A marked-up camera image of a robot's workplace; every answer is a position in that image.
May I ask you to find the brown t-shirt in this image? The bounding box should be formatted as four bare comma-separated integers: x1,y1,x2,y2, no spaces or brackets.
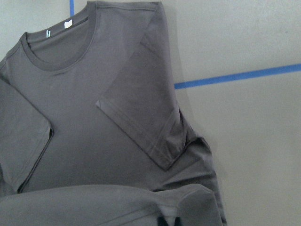
0,1,227,226

